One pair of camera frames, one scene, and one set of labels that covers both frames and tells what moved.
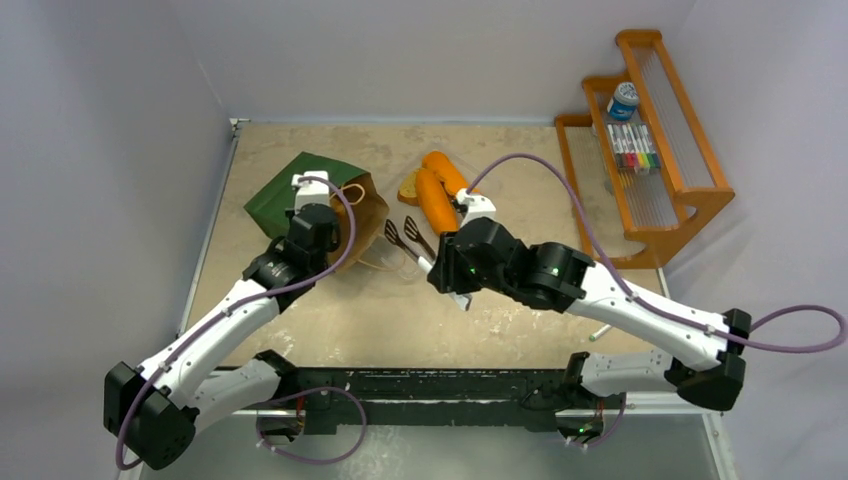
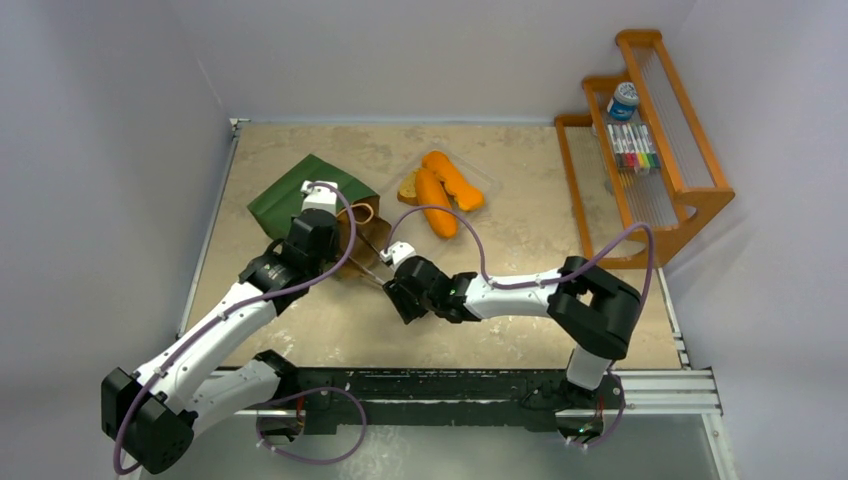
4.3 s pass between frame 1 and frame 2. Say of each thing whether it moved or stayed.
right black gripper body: moved
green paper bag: moved
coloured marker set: stayed
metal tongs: moved
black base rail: stayed
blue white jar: stayed
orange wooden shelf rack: stayed
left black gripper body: stayed
